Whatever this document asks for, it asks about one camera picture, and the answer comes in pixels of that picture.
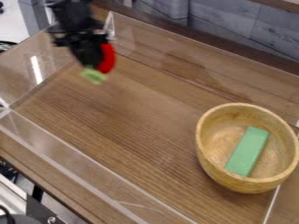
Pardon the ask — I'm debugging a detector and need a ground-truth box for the black metal table leg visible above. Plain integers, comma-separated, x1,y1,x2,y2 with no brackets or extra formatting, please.
33,185,43,202

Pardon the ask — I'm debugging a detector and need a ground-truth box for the wooden bowl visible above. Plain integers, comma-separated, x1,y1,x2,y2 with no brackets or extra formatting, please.
195,103,299,193

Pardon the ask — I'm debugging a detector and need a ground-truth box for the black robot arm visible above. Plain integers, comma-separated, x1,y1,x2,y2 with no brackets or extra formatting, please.
46,0,117,74

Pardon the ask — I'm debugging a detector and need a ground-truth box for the green rectangular block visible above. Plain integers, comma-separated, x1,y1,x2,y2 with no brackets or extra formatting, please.
225,126,270,177

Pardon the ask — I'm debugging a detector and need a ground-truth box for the clear acrylic corner bracket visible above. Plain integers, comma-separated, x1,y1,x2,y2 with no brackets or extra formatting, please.
103,12,117,40

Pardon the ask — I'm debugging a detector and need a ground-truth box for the black cable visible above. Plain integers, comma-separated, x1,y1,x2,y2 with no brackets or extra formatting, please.
0,205,16,224

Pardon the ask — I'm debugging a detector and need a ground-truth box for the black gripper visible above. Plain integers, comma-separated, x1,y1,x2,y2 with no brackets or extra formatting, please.
46,0,110,67

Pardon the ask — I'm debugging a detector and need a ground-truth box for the red plush strawberry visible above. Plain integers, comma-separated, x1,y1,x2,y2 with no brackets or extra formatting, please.
82,43,117,84

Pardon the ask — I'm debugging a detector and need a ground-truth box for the clear acrylic tray wall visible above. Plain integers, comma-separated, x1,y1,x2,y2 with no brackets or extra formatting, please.
0,15,299,224

